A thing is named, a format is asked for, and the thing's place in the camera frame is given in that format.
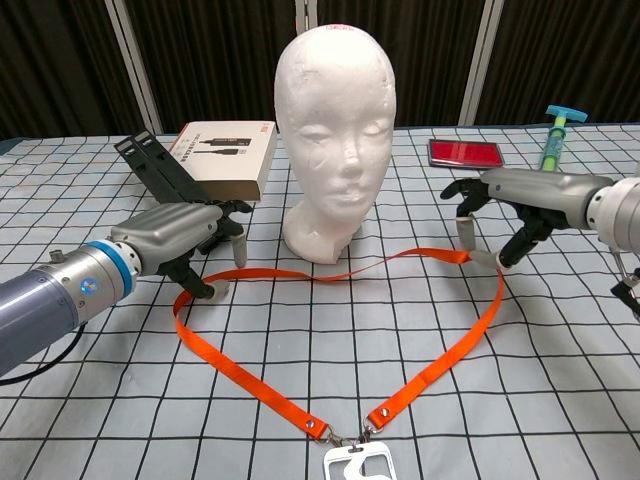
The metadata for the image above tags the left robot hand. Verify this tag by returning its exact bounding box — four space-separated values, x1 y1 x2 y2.
109 198 254 301

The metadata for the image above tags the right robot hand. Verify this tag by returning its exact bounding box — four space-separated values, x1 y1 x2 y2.
439 167 614 271

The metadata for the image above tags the black folding plastic stand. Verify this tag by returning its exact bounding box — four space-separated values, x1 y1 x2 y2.
113 129 212 207

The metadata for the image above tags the orange lanyard strap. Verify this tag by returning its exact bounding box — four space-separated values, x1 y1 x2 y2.
172 247 506 442

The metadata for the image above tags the white badge holder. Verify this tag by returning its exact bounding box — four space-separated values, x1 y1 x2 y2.
321 427 397 480

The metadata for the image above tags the white foam mannequin head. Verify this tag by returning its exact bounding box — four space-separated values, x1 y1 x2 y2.
273 23 397 266

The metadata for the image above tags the green blue toy pump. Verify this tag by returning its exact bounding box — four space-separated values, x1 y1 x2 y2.
537 104 587 174

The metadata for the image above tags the red stamp pad case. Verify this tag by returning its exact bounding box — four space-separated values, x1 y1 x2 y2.
428 138 504 170

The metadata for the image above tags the black folding screen partition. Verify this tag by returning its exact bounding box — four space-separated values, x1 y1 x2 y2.
0 0 640 142

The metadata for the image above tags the blue checkered tablecloth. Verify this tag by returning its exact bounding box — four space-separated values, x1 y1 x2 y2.
0 123 640 480

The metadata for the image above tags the white cable product box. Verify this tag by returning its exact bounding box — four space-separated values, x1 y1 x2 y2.
167 119 279 203

